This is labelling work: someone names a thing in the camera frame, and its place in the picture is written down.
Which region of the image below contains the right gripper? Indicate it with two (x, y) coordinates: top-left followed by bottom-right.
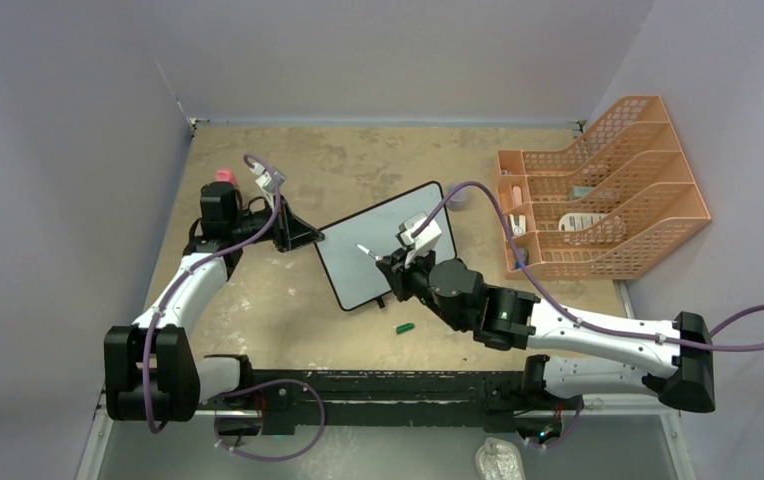
(378, 244), (467, 332)

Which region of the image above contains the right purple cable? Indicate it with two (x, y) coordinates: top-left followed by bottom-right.
(411, 180), (764, 354)

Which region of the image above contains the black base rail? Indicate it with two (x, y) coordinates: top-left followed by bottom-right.
(189, 368), (585, 439)

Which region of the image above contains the white label card in organizer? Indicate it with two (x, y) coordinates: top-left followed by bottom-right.
(558, 212), (606, 232)

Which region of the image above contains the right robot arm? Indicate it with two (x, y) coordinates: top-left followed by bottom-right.
(373, 248), (716, 413)

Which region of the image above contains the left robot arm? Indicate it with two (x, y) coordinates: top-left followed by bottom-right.
(103, 181), (325, 431)

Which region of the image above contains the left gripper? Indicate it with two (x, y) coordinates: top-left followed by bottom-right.
(229, 195), (323, 253)

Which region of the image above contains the green marker cap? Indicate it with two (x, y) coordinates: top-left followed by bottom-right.
(395, 323), (415, 335)

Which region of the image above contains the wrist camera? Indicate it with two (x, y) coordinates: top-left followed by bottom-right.
(251, 164), (285, 207)
(396, 212), (443, 268)

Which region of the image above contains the orange plastic file organizer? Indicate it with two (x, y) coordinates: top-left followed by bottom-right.
(495, 95), (711, 280)

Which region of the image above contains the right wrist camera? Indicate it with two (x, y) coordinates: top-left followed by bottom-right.
(396, 212), (443, 268)

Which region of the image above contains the small whiteboard black frame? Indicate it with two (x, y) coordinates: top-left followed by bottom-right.
(315, 181), (444, 312)

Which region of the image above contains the white stapler in organizer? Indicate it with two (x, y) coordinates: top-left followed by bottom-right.
(507, 213), (530, 239)

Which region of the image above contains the clear jar of paperclips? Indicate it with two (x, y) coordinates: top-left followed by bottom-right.
(445, 182), (469, 211)

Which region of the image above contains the pink cap bottle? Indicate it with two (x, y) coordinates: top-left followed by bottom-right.
(215, 168), (237, 186)

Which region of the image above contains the green whiteboard marker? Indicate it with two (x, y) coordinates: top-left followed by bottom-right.
(356, 244), (381, 261)

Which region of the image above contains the aluminium frame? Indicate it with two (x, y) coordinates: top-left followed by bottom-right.
(78, 279), (694, 479)

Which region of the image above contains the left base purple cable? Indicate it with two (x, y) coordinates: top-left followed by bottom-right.
(212, 378), (327, 463)

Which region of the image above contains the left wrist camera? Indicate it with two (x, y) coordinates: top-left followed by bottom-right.
(251, 164), (285, 207)

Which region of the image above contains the clear plastic bag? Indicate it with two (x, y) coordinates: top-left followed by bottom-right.
(475, 437), (525, 480)

